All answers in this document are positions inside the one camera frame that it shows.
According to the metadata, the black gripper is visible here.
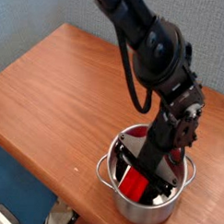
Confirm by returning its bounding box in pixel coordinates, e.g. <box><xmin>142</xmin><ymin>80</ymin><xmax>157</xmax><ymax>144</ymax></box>
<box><xmin>115</xmin><ymin>134</ymin><xmax>181</xmax><ymax>206</ymax></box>

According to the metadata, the red block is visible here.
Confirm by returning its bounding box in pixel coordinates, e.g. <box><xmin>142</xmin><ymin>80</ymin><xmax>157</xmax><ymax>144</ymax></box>
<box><xmin>118</xmin><ymin>166</ymin><xmax>149</xmax><ymax>203</ymax></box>

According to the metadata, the metal pot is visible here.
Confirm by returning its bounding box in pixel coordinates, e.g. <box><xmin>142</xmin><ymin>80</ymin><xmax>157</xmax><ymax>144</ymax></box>
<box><xmin>96</xmin><ymin>124</ymin><xmax>196</xmax><ymax>224</ymax></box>

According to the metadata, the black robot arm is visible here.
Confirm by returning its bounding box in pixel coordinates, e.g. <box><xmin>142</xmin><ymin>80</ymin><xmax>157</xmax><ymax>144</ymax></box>
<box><xmin>96</xmin><ymin>0</ymin><xmax>204</xmax><ymax>204</ymax></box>

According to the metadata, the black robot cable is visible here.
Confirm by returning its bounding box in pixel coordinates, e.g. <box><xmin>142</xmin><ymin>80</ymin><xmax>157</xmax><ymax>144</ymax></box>
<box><xmin>112</xmin><ymin>28</ymin><xmax>157</xmax><ymax>114</ymax></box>

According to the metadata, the grey table leg bracket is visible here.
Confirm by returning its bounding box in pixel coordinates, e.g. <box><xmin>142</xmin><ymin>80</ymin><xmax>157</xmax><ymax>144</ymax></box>
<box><xmin>43</xmin><ymin>198</ymin><xmax>79</xmax><ymax>224</ymax></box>

